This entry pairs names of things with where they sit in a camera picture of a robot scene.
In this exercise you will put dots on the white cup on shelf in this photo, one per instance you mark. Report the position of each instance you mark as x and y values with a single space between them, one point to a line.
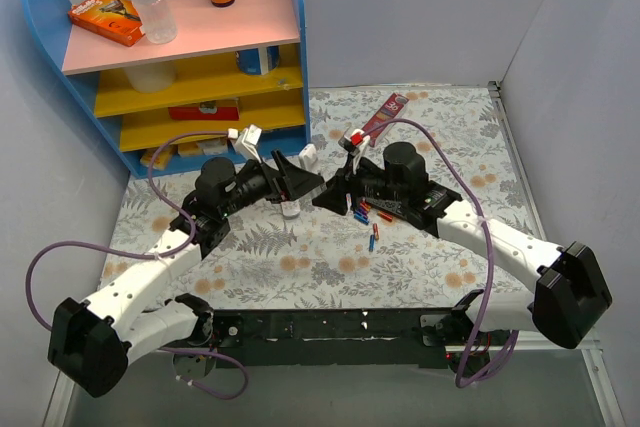
152 77

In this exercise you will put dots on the blue white can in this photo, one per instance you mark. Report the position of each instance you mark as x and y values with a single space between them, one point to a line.
258 61

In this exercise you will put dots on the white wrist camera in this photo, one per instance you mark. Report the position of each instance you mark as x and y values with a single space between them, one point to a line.
355 144
245 141

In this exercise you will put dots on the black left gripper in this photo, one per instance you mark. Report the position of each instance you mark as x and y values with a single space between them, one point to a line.
279 181

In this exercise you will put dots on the black remote control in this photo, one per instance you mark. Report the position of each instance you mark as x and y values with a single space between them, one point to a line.
389 206

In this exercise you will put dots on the red box on shelf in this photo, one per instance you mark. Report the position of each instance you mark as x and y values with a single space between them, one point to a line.
212 110

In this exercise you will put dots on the white remote control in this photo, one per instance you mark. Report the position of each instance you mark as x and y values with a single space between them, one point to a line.
308 158
290 209

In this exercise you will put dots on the orange red battery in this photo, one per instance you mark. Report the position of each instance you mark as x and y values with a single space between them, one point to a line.
387 217

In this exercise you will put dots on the blue shelf unit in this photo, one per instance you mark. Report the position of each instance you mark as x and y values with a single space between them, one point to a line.
229 67

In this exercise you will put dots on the orange razor box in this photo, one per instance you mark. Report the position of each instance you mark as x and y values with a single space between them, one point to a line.
115 20

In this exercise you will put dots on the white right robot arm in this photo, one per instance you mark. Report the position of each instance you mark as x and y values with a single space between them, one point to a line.
565 290

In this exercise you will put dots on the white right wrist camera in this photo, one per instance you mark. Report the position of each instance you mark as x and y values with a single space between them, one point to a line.
355 144

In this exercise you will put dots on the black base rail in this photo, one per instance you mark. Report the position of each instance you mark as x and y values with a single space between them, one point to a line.
354 337

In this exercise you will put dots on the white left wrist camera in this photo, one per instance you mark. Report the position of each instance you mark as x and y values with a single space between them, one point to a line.
245 141

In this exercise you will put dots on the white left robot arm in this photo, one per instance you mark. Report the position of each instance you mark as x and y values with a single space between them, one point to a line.
93 341

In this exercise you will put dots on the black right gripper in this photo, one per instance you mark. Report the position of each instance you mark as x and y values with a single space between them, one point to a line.
347 187

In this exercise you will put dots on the red toothpaste box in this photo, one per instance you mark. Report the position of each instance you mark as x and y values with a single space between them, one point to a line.
394 107

